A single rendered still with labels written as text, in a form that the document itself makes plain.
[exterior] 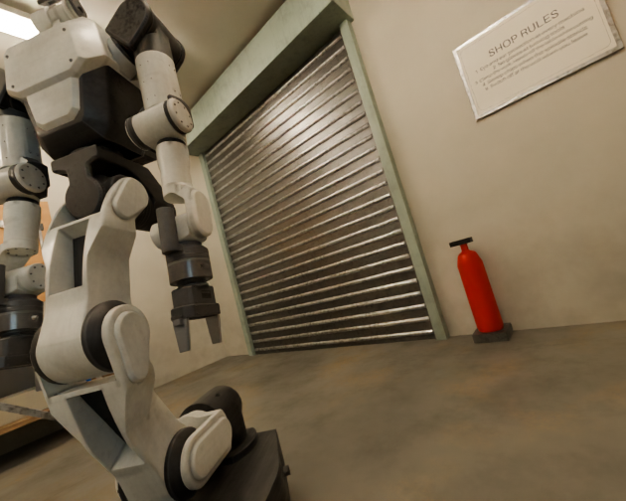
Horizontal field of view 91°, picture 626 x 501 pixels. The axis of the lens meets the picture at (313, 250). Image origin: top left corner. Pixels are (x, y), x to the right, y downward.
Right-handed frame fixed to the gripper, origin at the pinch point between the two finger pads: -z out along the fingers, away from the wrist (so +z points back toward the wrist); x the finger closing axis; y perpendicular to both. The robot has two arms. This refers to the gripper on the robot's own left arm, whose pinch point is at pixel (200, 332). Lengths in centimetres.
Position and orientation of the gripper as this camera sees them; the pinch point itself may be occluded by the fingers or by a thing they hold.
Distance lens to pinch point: 70.2
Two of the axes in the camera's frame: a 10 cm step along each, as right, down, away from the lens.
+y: 9.3, -2.8, -2.2
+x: -2.6, -1.4, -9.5
